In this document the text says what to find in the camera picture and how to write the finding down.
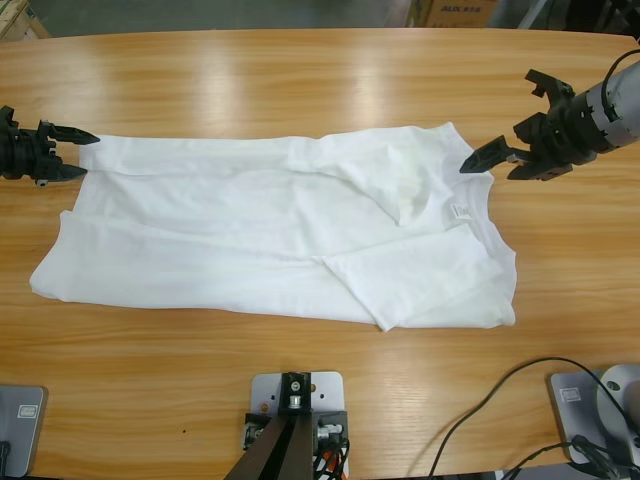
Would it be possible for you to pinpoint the wooden crate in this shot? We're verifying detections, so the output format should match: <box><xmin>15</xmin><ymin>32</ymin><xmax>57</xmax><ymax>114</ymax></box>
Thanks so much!
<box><xmin>0</xmin><ymin>0</ymin><xmax>52</xmax><ymax>41</ymax></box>

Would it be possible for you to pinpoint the cardboard box with AUX print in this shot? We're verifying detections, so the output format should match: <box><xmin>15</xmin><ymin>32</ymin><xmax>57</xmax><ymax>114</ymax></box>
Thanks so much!
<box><xmin>423</xmin><ymin>0</ymin><xmax>501</xmax><ymax>29</ymax></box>

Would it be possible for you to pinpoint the grey metal frame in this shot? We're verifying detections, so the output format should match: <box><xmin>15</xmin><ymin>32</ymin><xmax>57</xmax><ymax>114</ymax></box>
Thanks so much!
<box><xmin>517</xmin><ymin>0</ymin><xmax>554</xmax><ymax>30</ymax></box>

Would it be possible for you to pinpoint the black cable with plug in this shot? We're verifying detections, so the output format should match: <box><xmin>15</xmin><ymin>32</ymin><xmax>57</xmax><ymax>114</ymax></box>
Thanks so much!
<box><xmin>502</xmin><ymin>433</ymin><xmax>640</xmax><ymax>480</ymax></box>

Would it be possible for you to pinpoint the white t-shirt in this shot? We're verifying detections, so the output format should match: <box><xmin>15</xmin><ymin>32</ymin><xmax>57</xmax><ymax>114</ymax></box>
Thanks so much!
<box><xmin>28</xmin><ymin>121</ymin><xmax>518</xmax><ymax>334</ymax></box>

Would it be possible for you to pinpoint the black side bracket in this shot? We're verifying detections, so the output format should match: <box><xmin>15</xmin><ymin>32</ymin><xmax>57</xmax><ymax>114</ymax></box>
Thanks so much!
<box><xmin>242</xmin><ymin>411</ymin><xmax>275</xmax><ymax>450</ymax></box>
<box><xmin>313</xmin><ymin>408</ymin><xmax>350</xmax><ymax>444</ymax></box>

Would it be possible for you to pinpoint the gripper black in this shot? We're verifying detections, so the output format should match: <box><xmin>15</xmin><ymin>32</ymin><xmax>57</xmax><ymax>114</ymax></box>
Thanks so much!
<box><xmin>458</xmin><ymin>89</ymin><xmax>609</xmax><ymax>182</ymax></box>
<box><xmin>0</xmin><ymin>119</ymin><xmax>102</xmax><ymax>187</ymax></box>

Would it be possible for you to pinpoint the orange and black cable bundle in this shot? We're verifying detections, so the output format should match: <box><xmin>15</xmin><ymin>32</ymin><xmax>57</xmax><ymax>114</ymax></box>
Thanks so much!
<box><xmin>312</xmin><ymin>438</ymin><xmax>352</xmax><ymax>480</ymax></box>

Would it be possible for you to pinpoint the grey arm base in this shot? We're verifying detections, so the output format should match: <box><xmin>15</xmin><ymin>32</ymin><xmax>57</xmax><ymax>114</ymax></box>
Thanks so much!
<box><xmin>546</xmin><ymin>363</ymin><xmax>640</xmax><ymax>464</ymax></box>
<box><xmin>0</xmin><ymin>383</ymin><xmax>50</xmax><ymax>478</ymax></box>

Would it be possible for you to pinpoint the black post clamp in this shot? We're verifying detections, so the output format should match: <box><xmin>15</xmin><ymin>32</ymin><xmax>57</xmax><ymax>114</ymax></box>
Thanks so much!
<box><xmin>277</xmin><ymin>370</ymin><xmax>315</xmax><ymax>420</ymax></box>

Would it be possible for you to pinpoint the long black cable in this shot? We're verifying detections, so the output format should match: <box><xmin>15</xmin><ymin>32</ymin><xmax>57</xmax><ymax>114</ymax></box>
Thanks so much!
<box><xmin>407</xmin><ymin>356</ymin><xmax>634</xmax><ymax>479</ymax></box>

